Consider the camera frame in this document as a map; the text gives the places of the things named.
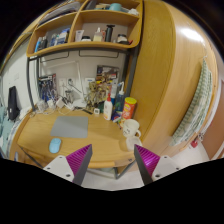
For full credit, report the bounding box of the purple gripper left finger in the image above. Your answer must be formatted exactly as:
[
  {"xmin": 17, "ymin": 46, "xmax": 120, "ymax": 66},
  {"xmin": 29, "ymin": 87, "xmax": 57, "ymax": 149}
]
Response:
[{"xmin": 44, "ymin": 145, "xmax": 92, "ymax": 186}]

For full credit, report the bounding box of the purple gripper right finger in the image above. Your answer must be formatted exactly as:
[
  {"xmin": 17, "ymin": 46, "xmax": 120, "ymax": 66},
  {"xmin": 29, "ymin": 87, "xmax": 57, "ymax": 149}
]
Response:
[{"xmin": 134, "ymin": 144, "xmax": 180, "ymax": 185}]

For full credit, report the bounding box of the light blue computer mouse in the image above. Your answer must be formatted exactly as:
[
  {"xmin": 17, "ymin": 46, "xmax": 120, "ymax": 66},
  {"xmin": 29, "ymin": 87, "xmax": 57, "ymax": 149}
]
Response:
[{"xmin": 49, "ymin": 138, "xmax": 61, "ymax": 154}]

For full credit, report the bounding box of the grey mouse pad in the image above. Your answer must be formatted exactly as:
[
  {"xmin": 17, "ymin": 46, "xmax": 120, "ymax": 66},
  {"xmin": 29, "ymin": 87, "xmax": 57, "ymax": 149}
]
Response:
[{"xmin": 51, "ymin": 116, "xmax": 88, "ymax": 138}]

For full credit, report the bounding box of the clear glass cup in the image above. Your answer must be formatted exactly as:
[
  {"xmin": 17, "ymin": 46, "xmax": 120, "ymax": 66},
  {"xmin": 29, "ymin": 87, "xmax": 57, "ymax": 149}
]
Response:
[{"xmin": 126, "ymin": 136, "xmax": 142, "ymax": 151}]

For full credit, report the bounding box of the white printed mug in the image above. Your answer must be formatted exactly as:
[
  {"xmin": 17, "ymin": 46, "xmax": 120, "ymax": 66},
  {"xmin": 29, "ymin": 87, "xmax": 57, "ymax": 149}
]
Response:
[{"xmin": 123, "ymin": 119, "xmax": 141, "ymax": 137}]

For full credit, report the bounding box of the small white clock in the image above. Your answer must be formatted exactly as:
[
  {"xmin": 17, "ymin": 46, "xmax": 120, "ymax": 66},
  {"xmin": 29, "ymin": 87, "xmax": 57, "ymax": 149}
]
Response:
[{"xmin": 94, "ymin": 108, "xmax": 100, "ymax": 115}]

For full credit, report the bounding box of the white desk lamp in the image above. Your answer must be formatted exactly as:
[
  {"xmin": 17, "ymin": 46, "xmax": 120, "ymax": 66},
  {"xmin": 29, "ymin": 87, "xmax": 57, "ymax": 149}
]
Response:
[{"xmin": 41, "ymin": 60, "xmax": 86, "ymax": 107}]

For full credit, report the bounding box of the red yellow chips can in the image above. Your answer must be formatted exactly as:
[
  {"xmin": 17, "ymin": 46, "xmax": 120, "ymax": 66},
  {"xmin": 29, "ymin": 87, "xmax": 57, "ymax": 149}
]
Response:
[{"xmin": 122, "ymin": 97, "xmax": 137, "ymax": 120}]

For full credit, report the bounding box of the white glue bottle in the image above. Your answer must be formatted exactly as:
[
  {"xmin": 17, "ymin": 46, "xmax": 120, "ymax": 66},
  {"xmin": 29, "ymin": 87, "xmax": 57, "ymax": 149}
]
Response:
[{"xmin": 103, "ymin": 96, "xmax": 113, "ymax": 120}]

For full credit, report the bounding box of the green checkered hanging towel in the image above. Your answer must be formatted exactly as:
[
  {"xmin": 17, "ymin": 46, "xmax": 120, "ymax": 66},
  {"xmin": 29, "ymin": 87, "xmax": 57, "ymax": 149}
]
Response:
[{"xmin": 170, "ymin": 61, "xmax": 212, "ymax": 146}]

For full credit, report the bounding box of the blue squeeze bottle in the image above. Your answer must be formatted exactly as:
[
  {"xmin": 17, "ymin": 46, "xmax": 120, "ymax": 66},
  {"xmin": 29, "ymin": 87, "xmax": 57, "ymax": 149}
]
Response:
[{"xmin": 114, "ymin": 82, "xmax": 124, "ymax": 112}]

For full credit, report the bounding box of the black bag at left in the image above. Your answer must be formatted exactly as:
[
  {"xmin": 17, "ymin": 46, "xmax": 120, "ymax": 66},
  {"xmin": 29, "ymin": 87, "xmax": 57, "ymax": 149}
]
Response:
[{"xmin": 8, "ymin": 86, "xmax": 20, "ymax": 120}]

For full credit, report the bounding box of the wooden mechanical model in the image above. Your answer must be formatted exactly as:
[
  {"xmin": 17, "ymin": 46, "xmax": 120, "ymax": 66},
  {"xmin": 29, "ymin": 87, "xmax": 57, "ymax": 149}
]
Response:
[{"xmin": 85, "ymin": 73, "xmax": 109, "ymax": 111}]

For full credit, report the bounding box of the colourful box on desk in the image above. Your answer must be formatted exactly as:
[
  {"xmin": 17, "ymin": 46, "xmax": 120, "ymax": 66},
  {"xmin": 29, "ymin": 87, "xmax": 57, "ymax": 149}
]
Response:
[{"xmin": 38, "ymin": 74, "xmax": 57, "ymax": 102}]

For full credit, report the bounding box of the wooden wardrobe panel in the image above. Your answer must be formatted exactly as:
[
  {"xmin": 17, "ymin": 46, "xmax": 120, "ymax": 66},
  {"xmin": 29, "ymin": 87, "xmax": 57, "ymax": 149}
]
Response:
[{"xmin": 131, "ymin": 0, "xmax": 218, "ymax": 156}]

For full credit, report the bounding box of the black bottle on shelf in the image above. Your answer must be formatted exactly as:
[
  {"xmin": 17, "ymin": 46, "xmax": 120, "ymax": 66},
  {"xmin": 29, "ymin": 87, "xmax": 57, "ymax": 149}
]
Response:
[{"xmin": 105, "ymin": 24, "xmax": 115, "ymax": 42}]

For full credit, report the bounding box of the wooden wall shelf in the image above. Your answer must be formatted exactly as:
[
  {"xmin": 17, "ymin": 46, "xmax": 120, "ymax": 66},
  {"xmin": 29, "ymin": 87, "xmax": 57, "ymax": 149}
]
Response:
[{"xmin": 26, "ymin": 0, "xmax": 143, "ymax": 58}]

